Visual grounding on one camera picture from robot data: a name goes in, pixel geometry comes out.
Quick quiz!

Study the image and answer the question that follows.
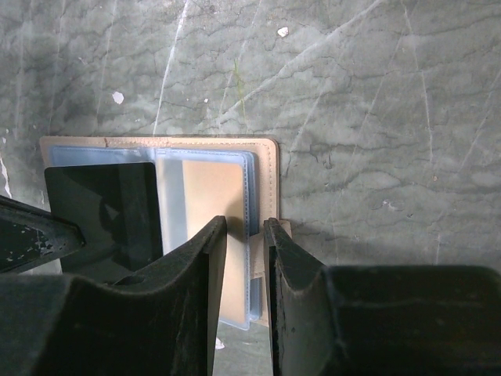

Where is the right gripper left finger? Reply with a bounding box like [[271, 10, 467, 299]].
[[0, 215, 229, 376]]

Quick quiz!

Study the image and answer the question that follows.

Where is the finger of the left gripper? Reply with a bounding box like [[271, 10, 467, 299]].
[[1, 197, 85, 273]]

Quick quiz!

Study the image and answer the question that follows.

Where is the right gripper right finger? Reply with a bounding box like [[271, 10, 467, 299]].
[[264, 218, 500, 375]]

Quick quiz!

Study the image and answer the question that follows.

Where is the black VIP card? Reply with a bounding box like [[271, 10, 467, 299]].
[[44, 162, 163, 284]]

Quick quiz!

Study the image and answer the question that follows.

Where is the beige card holder wallet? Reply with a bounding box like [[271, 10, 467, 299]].
[[40, 136, 279, 330]]

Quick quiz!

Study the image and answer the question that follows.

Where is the gold VIP card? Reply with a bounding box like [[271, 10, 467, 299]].
[[156, 150, 250, 329]]

